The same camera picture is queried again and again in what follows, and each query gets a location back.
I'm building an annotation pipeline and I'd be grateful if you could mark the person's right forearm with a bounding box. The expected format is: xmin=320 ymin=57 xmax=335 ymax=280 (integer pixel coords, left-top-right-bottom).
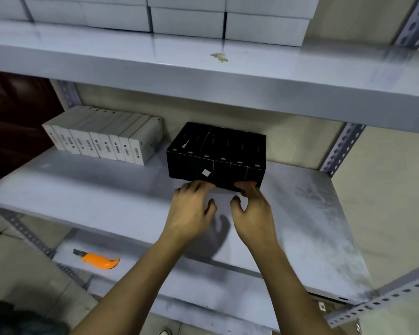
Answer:
xmin=254 ymin=237 xmax=346 ymax=335

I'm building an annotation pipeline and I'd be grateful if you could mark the tidy line of black boxes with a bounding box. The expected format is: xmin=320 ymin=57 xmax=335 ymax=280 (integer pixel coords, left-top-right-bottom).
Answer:
xmin=166 ymin=122 xmax=267 ymax=193

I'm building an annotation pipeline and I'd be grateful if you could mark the orange utility knife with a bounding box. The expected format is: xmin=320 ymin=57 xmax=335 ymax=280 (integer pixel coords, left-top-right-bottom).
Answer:
xmin=73 ymin=249 xmax=121 ymax=270

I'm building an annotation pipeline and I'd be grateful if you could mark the person's left hand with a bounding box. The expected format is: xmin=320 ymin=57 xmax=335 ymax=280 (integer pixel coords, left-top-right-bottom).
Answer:
xmin=162 ymin=181 xmax=218 ymax=243

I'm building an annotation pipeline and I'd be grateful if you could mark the dark wooden door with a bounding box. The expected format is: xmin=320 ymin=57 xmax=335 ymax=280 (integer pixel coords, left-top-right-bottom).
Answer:
xmin=0 ymin=69 xmax=64 ymax=186

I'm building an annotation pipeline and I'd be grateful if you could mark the tidy row of white boxes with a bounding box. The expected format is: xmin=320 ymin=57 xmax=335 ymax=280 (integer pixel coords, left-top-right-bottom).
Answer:
xmin=0 ymin=0 xmax=320 ymax=47

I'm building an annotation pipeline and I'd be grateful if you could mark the white metal shelving rack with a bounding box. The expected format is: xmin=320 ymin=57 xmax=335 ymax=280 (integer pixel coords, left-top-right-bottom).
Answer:
xmin=0 ymin=0 xmax=419 ymax=335

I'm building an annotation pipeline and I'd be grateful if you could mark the person's right hand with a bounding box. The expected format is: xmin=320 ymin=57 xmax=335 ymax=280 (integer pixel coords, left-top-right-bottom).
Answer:
xmin=229 ymin=181 xmax=280 ymax=250

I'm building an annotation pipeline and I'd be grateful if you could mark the person's left forearm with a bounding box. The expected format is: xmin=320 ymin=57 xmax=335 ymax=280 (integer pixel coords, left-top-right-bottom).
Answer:
xmin=70 ymin=234 xmax=189 ymax=335

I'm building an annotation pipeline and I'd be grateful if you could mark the row of slim white boxes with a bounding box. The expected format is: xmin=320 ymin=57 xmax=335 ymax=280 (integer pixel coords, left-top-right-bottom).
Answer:
xmin=42 ymin=105 xmax=164 ymax=165

